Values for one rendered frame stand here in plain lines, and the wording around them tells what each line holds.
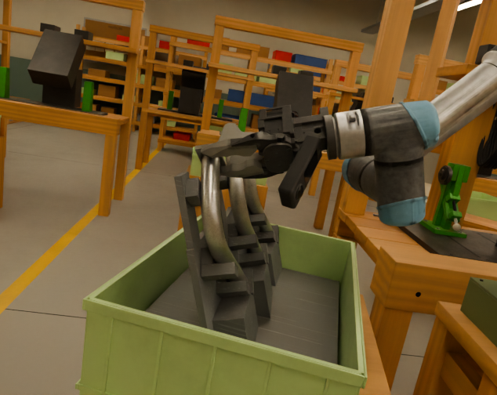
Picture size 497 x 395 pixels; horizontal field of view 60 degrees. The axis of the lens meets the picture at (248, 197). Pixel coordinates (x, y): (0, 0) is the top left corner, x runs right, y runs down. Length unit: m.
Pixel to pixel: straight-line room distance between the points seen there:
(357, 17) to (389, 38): 10.14
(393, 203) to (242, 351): 0.32
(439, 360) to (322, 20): 10.87
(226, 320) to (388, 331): 0.76
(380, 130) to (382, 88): 1.18
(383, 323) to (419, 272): 0.19
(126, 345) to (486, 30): 1.75
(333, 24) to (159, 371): 11.36
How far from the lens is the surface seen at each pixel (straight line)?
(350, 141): 0.68
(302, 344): 0.88
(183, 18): 11.50
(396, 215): 0.72
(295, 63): 8.38
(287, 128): 0.68
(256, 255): 0.95
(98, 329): 0.71
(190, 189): 0.67
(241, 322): 0.76
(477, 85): 0.91
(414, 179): 0.71
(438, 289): 1.41
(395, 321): 1.42
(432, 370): 1.30
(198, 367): 0.67
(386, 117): 0.69
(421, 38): 12.54
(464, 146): 2.01
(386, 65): 1.86
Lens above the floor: 1.29
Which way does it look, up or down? 13 degrees down
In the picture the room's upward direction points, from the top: 10 degrees clockwise
